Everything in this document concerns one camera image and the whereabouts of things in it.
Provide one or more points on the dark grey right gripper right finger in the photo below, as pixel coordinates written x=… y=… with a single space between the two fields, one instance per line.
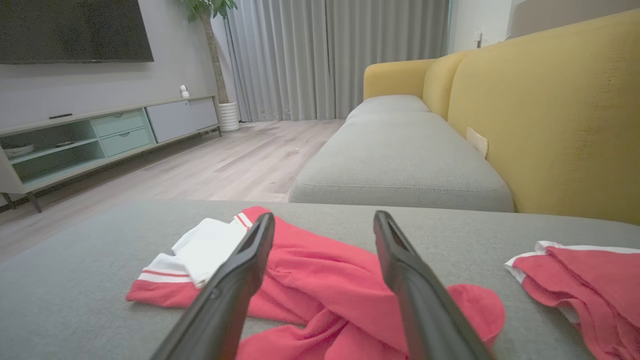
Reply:
x=425 y=310

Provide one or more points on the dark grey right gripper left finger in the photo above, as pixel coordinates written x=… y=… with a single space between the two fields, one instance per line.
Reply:
x=225 y=300

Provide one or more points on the red jersey number 23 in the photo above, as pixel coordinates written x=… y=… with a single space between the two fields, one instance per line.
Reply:
x=325 y=270

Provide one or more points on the red shorts with white stripe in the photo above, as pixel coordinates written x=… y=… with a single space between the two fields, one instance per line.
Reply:
x=595 y=280

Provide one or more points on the large grey sofa seat cushion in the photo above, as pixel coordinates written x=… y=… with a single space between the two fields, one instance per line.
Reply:
x=75 y=300

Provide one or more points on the medium grey sofa seat cushion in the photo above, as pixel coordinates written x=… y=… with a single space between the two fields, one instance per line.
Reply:
x=400 y=160

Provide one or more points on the beige sofa label tag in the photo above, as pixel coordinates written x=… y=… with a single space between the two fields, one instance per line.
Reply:
x=476 y=141

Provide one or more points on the white ribbed plant pot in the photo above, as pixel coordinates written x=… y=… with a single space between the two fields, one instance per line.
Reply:
x=229 y=117

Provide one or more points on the grey green TV cabinet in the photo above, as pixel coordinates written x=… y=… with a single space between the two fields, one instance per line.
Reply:
x=180 y=117

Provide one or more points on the narrow yellow sofa back cushion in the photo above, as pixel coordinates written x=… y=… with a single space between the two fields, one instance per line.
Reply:
x=440 y=82

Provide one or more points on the yellow sofa end cushion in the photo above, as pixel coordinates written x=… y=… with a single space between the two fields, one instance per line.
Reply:
x=395 y=77

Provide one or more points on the large yellow sofa back cushion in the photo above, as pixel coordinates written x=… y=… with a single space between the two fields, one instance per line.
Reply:
x=565 y=115

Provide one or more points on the green leafy indoor tree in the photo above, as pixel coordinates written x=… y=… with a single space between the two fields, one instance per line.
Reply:
x=214 y=60

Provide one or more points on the black remote control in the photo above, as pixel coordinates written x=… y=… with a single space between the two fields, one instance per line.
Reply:
x=60 y=116

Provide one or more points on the white bowl on shelf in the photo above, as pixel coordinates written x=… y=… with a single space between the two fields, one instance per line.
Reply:
x=19 y=151

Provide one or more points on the grey pleated curtain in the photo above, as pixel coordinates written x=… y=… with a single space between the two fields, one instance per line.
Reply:
x=325 y=55

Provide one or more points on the black flat television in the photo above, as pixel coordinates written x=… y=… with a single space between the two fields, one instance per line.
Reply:
x=70 y=30

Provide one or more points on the white wall switch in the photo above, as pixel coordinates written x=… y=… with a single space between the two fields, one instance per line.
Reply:
x=477 y=37

